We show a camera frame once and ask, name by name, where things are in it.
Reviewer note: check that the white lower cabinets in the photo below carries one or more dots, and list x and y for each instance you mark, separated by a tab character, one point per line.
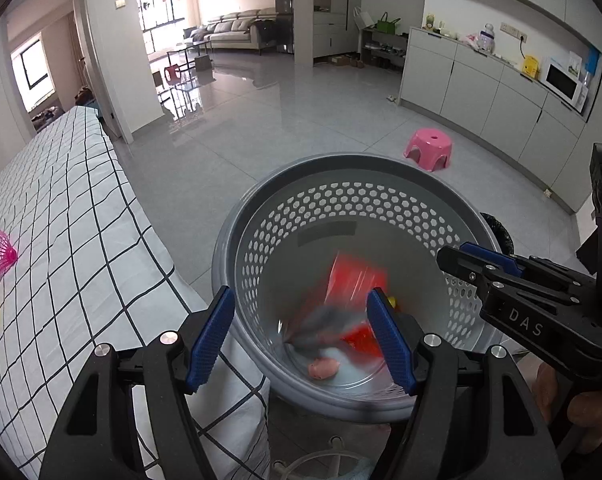
481	95

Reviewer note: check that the white paper bag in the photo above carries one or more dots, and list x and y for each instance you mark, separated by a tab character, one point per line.
362	19

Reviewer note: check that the grey sofa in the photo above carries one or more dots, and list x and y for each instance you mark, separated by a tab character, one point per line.
231	27

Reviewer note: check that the white round jug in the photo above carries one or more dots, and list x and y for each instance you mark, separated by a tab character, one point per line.
487	37

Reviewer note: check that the brown cardboard box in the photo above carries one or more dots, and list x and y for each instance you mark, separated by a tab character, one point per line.
202	63

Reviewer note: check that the yellow box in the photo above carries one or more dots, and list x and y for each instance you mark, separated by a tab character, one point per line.
530	66

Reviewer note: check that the white round plastic frame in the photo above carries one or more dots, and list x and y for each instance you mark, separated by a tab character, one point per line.
306	460

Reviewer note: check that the white snack packet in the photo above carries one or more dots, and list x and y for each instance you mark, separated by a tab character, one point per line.
318	325

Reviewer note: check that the green bag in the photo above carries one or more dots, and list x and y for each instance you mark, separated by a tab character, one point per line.
388	25

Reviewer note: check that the dark tall cabinet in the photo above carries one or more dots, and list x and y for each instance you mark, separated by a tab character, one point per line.
283	10

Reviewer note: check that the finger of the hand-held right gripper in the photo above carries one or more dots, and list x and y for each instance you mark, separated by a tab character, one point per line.
458	262
493	256

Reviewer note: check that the shoe rack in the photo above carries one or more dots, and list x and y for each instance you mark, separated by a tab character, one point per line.
381	50

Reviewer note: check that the red plastic stool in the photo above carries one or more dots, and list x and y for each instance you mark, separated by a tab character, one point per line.
172	72

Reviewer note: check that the pink plastic stool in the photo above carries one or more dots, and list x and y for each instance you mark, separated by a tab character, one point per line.
428	147

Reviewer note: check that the white microwave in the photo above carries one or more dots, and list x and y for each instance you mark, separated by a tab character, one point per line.
561	82

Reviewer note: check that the person's right hand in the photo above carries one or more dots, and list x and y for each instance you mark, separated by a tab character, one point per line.
588	410

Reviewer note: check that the dark coffee table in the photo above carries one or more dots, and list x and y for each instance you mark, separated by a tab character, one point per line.
188	52

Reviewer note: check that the black bin bag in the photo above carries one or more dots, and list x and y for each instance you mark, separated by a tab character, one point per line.
501	232

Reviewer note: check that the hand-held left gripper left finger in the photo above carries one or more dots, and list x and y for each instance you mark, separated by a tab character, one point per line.
211	340

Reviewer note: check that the grey perforated plastic basket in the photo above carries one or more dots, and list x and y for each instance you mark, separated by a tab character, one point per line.
331	200

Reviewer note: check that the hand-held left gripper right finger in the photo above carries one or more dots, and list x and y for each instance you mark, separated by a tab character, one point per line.
388	340

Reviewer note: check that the white black checked tablecloth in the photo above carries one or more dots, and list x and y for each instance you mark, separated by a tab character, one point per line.
71	210

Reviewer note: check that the pink packet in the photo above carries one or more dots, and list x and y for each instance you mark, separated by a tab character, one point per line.
323	367

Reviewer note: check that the white wall shelf cabinet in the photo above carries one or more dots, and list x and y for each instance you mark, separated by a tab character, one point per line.
326	10

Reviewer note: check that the blue box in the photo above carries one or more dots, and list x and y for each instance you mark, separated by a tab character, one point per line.
592	62

